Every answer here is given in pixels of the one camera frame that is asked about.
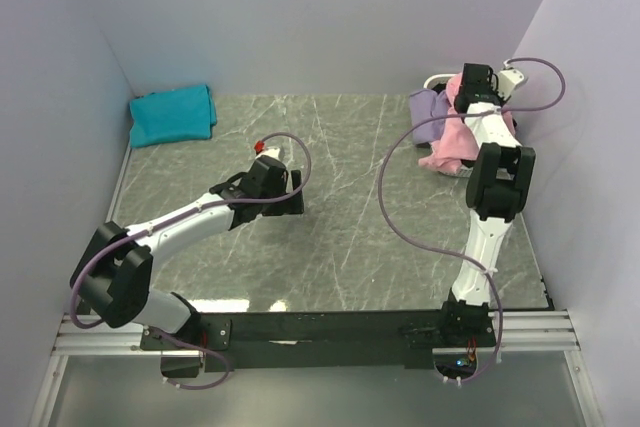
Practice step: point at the aluminium frame rail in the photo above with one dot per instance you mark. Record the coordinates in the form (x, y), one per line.
(532, 331)

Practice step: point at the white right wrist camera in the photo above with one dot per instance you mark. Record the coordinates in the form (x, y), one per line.
(509, 80)

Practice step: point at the folded teal t shirt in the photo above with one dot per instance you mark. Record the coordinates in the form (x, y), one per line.
(184, 114)

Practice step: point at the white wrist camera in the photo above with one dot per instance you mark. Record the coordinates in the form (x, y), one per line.
(262, 150)
(509, 80)

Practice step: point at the pink t shirt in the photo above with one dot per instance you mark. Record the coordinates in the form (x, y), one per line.
(452, 143)

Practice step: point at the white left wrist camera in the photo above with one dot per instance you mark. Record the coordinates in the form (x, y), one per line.
(262, 150)

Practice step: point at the black t shirt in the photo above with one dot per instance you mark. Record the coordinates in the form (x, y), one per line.
(440, 87)

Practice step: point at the lavender t shirt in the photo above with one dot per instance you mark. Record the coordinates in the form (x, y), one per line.
(423, 105)

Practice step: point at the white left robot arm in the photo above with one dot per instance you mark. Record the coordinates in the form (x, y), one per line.
(114, 274)

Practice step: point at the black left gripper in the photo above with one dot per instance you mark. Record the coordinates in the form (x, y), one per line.
(292, 207)

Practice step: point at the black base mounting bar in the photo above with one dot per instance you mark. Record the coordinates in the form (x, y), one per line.
(267, 340)

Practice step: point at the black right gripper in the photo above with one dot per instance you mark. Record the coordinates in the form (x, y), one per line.
(493, 90)

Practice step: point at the white plastic laundry basket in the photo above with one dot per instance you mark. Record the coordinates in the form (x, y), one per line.
(435, 79)

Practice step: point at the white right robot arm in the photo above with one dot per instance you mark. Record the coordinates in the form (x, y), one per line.
(496, 193)

